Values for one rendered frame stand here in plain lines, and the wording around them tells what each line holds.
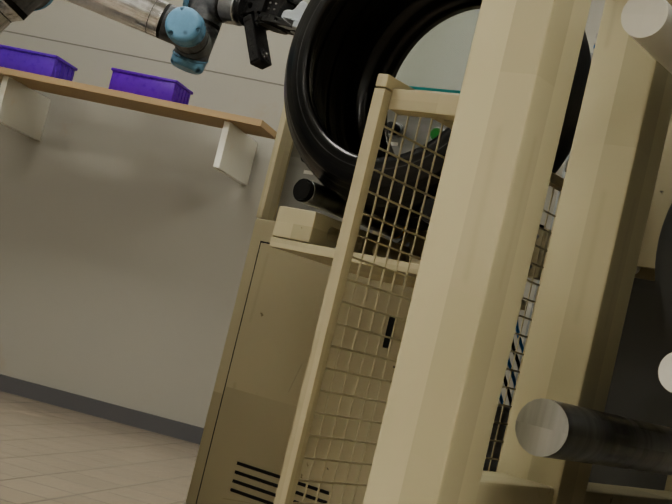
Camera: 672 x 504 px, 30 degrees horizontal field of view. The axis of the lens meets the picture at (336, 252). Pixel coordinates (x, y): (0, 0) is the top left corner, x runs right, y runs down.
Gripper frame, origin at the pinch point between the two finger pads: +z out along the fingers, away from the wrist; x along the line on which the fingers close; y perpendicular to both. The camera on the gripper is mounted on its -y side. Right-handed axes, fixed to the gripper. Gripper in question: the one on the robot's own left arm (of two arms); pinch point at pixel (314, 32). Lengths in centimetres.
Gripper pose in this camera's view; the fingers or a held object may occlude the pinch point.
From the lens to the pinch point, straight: 255.1
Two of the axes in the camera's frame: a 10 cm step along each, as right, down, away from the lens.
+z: 7.7, 2.5, -5.8
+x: 5.5, 1.8, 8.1
